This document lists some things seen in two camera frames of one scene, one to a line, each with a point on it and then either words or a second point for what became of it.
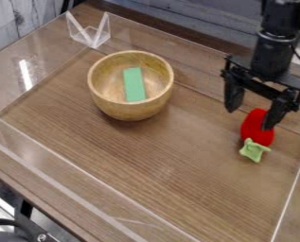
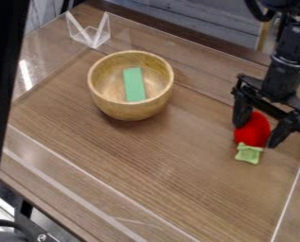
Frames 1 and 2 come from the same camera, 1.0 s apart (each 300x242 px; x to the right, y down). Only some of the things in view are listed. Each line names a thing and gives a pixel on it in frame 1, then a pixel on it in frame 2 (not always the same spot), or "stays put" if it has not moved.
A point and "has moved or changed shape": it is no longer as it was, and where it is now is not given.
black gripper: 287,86 → 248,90
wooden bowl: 130,82 stays put
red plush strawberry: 250,128 has moved or changed shape
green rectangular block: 134,85 stays put
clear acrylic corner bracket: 89,36 stays put
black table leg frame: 28,227 stays put
